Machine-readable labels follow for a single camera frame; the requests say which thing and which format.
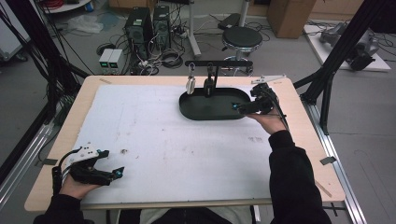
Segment white power supply unit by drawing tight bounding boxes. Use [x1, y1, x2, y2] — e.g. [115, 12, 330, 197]
[107, 49, 125, 76]
[98, 48, 114, 76]

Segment wooden table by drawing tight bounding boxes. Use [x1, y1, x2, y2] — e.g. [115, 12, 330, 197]
[23, 75, 347, 213]

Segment white desk leg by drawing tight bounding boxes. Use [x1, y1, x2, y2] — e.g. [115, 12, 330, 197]
[186, 0, 203, 59]

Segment coiled black cable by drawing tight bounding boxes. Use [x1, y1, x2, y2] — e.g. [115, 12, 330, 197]
[161, 49, 185, 70]

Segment black flat foot pedal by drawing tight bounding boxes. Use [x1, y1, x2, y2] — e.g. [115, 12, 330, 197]
[217, 12, 242, 31]

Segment person's right hand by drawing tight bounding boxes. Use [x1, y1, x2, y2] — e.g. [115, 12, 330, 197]
[247, 108, 288, 135]

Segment black round stool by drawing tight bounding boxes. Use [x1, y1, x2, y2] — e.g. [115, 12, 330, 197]
[221, 25, 264, 62]

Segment large black computer tower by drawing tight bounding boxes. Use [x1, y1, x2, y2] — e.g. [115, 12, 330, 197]
[123, 7, 154, 60]

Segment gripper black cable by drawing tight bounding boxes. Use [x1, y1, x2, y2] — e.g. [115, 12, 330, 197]
[264, 88, 290, 131]
[51, 147, 82, 196]

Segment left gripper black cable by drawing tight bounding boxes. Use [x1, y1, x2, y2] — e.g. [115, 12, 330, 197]
[51, 147, 82, 196]

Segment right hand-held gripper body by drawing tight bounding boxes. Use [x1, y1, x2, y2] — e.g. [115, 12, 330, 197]
[250, 74, 287, 115]

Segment person's lap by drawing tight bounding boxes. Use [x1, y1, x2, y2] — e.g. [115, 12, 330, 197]
[118, 206, 254, 224]

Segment dark metal car key fob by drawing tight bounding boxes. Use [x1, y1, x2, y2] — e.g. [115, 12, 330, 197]
[203, 63, 217, 97]

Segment clear plastic bag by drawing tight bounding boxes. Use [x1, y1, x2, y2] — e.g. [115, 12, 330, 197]
[66, 14, 105, 35]

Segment black key rack with tray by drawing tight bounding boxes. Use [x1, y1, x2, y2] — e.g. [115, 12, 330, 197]
[178, 60, 254, 121]

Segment black metal frame post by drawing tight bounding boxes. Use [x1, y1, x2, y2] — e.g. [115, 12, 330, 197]
[0, 0, 92, 105]
[293, 0, 396, 135]

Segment white floor board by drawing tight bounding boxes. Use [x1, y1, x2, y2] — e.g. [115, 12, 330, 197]
[303, 23, 392, 73]

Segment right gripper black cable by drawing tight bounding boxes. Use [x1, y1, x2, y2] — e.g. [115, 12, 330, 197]
[264, 88, 290, 131]

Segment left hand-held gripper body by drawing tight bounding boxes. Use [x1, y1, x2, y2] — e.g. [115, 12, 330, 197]
[65, 143, 114, 187]

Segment white key with metal ring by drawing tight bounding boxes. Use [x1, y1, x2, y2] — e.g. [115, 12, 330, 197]
[185, 63, 197, 95]

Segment grey tape piece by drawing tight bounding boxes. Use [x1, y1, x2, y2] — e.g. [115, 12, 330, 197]
[319, 156, 338, 166]
[38, 158, 59, 167]

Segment person's left hand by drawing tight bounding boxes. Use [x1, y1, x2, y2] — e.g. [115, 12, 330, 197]
[59, 174, 101, 201]

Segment slim black computer tower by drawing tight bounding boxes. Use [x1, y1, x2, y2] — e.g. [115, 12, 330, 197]
[152, 4, 172, 51]

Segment brown cardboard box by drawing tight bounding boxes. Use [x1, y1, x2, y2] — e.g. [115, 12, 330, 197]
[266, 0, 318, 40]

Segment aluminium rail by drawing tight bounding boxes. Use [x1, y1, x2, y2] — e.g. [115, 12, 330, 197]
[302, 100, 369, 224]
[0, 120, 61, 207]

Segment white table mat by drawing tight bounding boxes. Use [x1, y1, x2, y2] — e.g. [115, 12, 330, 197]
[72, 84, 276, 205]

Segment grey machine on board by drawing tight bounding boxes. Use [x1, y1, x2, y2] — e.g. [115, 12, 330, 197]
[319, 21, 380, 72]

